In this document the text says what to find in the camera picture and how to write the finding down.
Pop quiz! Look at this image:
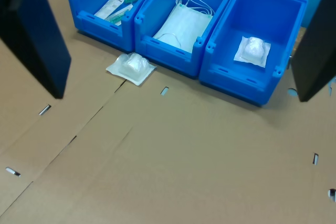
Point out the white cotton packet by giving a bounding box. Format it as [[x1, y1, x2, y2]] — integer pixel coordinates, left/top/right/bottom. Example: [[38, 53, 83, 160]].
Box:
[[106, 52, 158, 87], [233, 36, 272, 68]]

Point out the blue plastic storage bin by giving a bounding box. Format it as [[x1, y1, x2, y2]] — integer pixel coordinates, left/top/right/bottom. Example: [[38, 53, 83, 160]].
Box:
[[198, 0, 308, 108], [67, 0, 169, 53], [134, 0, 242, 79]]

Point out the white printed flat packet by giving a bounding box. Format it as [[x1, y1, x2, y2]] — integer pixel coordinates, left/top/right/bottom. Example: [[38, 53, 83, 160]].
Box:
[[93, 0, 125, 19]]

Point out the clear packet with green syringe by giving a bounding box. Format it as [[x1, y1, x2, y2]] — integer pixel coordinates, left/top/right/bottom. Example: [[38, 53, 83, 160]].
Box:
[[106, 3, 134, 26]]

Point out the white face mask pack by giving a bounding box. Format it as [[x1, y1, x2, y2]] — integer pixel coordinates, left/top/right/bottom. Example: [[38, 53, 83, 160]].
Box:
[[152, 0, 215, 54]]

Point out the brown cardboard sheet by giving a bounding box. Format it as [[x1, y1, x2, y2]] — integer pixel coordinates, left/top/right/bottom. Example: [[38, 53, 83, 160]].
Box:
[[0, 0, 336, 224]]

